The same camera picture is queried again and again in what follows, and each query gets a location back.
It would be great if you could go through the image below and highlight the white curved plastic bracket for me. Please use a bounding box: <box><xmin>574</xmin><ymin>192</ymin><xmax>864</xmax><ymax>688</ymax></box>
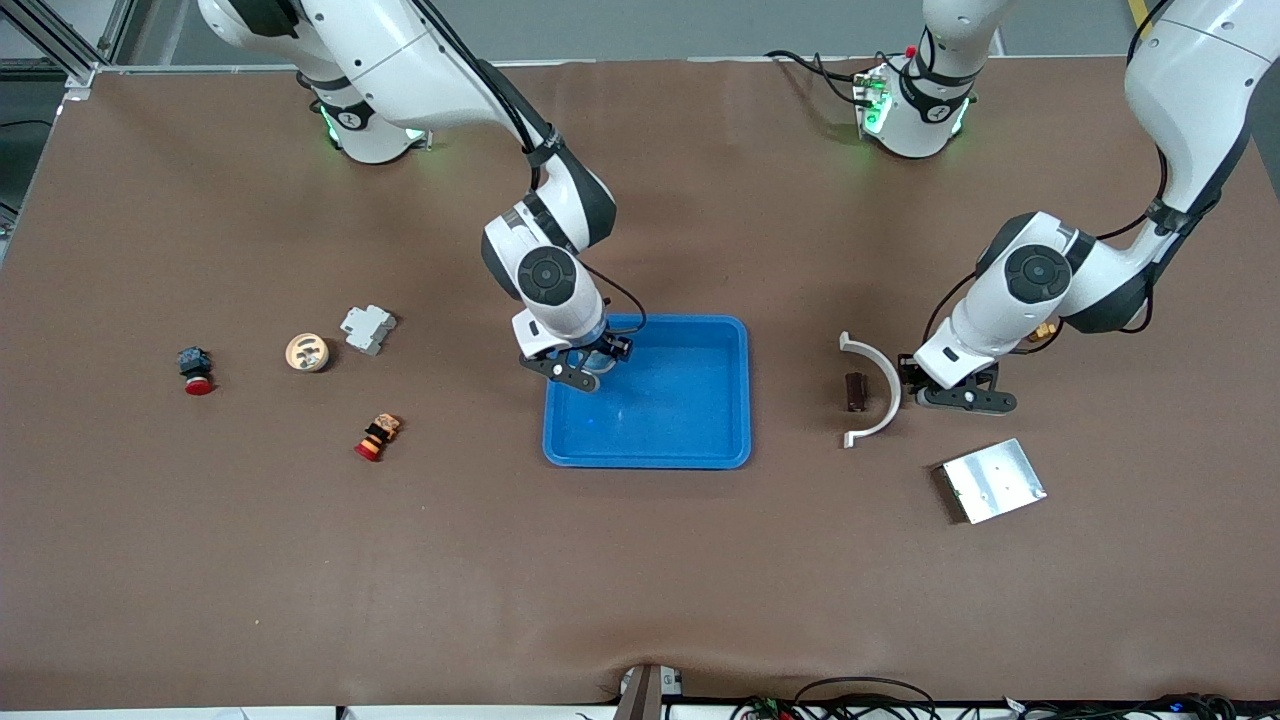
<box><xmin>838</xmin><ymin>331</ymin><xmax>903</xmax><ymax>449</ymax></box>

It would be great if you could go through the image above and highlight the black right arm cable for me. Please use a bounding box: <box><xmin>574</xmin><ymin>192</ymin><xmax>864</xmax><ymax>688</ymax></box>
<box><xmin>410</xmin><ymin>0</ymin><xmax>648</xmax><ymax>338</ymax></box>

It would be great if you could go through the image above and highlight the silver metal plate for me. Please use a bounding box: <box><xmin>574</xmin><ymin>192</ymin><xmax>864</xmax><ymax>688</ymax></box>
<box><xmin>940</xmin><ymin>438</ymin><xmax>1048</xmax><ymax>525</ymax></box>

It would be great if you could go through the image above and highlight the red mushroom push button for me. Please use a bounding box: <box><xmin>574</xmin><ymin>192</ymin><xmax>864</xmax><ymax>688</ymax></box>
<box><xmin>178</xmin><ymin>346</ymin><xmax>215</xmax><ymax>396</ymax></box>

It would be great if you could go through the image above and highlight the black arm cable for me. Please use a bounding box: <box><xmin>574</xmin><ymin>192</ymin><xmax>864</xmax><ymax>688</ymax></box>
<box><xmin>410</xmin><ymin>0</ymin><xmax>648</xmax><ymax>338</ymax></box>
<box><xmin>920</xmin><ymin>0</ymin><xmax>1201</xmax><ymax>346</ymax></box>

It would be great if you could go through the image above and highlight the black cable loop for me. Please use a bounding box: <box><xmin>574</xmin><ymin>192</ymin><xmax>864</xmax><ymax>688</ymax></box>
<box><xmin>793</xmin><ymin>677</ymin><xmax>939</xmax><ymax>720</ymax></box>

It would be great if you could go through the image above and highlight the white circuit breaker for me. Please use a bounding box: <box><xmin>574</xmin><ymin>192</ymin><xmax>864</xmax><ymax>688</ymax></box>
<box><xmin>340</xmin><ymin>304</ymin><xmax>398</xmax><ymax>357</ymax></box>

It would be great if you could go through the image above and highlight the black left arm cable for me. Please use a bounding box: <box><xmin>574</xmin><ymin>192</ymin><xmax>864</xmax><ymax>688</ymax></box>
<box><xmin>920</xmin><ymin>0</ymin><xmax>1201</xmax><ymax>346</ymax></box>

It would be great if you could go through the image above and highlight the blue plastic tray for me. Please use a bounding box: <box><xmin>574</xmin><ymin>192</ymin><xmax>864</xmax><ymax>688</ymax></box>
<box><xmin>543</xmin><ymin>314</ymin><xmax>752</xmax><ymax>470</ymax></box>

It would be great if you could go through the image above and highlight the aluminium frame profile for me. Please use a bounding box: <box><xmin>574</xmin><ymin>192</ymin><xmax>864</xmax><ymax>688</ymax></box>
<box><xmin>0</xmin><ymin>0</ymin><xmax>138</xmax><ymax>101</ymax></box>

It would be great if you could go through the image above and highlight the black left base cable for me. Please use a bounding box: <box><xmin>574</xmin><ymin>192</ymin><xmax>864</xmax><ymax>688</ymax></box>
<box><xmin>765</xmin><ymin>48</ymin><xmax>881</xmax><ymax>109</ymax></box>

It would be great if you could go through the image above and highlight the black cable bundle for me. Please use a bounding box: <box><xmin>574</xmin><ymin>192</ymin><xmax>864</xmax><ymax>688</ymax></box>
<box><xmin>1000</xmin><ymin>692</ymin><xmax>1280</xmax><ymax>720</ymax></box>

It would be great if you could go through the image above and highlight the orange emergency stop switch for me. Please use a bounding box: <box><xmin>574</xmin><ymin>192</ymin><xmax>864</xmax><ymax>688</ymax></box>
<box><xmin>354</xmin><ymin>413</ymin><xmax>402</xmax><ymax>463</ymax></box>

